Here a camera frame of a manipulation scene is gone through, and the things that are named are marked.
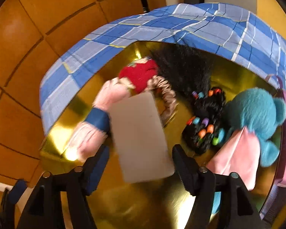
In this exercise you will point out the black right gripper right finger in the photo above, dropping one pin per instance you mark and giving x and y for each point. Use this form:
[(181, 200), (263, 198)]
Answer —
[(236, 208)]

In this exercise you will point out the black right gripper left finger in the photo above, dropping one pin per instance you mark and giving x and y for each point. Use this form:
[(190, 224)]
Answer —
[(44, 207)]

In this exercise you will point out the wooden wardrobe panels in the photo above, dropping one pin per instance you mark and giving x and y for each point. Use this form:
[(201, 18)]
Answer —
[(33, 35)]

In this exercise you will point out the gold metal tin tray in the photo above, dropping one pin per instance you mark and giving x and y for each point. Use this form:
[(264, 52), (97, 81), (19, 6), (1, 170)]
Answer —
[(161, 203)]

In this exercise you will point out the pink towel blue band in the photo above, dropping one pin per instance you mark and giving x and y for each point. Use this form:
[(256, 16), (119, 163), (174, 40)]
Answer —
[(90, 134)]

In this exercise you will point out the beige satin scrunchie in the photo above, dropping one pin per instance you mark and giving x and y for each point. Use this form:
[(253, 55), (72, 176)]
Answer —
[(168, 96)]

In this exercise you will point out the white foam block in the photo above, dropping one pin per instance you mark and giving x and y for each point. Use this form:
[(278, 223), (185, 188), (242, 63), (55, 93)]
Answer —
[(139, 139)]

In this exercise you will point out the teal plush bear pink dress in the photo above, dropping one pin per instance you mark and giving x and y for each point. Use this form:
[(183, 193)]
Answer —
[(253, 116)]

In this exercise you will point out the blue plaid bed cover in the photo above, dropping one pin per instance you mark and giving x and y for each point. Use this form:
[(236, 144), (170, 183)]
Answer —
[(227, 30)]

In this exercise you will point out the black wig with beads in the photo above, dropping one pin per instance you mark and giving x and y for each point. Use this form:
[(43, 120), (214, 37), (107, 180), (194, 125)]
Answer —
[(189, 75)]

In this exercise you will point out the small red plush doll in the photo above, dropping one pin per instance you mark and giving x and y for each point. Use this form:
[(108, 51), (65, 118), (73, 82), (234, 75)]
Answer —
[(137, 74)]

